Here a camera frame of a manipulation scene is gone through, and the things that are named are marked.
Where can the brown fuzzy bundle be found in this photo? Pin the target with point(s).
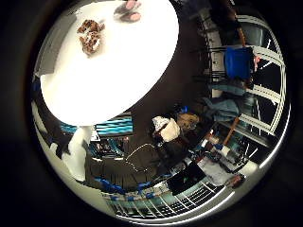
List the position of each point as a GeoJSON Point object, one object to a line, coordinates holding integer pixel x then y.
{"type": "Point", "coordinates": [188, 121]}

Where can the blue plastic chair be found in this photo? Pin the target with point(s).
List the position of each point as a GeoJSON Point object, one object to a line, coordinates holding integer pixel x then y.
{"type": "Point", "coordinates": [238, 63]}

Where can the cluttered white work table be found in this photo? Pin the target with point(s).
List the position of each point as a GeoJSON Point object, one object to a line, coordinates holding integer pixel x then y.
{"type": "Point", "coordinates": [217, 171]}

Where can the white table pedestal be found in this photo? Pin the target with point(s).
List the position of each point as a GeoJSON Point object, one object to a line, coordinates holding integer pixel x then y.
{"type": "Point", "coordinates": [77, 151]}

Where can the black laptop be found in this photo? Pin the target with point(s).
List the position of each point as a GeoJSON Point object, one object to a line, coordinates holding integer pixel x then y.
{"type": "Point", "coordinates": [186, 178]}

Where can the monitor with blue screen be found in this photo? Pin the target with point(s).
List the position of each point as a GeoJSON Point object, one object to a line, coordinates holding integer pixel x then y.
{"type": "Point", "coordinates": [115, 126]}

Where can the leopard print plush toy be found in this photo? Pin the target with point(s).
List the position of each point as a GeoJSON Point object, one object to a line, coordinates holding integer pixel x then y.
{"type": "Point", "coordinates": [91, 39]}

